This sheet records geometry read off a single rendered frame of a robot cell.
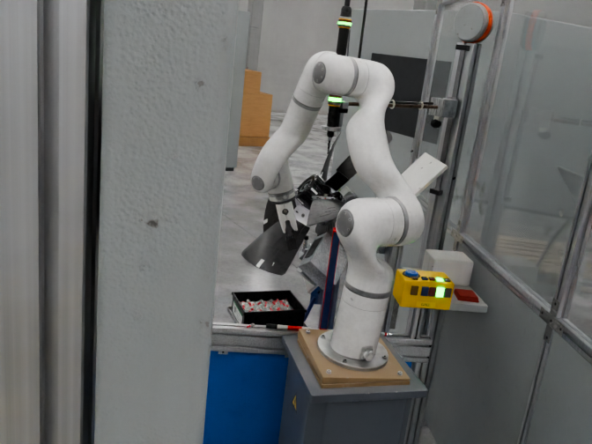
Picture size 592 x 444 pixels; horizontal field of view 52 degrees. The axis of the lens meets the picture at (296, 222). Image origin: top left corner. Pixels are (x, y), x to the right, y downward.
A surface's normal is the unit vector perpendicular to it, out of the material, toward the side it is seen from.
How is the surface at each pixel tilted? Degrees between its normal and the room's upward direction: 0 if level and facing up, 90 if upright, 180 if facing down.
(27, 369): 90
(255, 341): 90
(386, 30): 90
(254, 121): 90
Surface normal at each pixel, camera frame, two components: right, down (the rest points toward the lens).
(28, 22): 0.09, 0.29
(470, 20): -0.76, 0.10
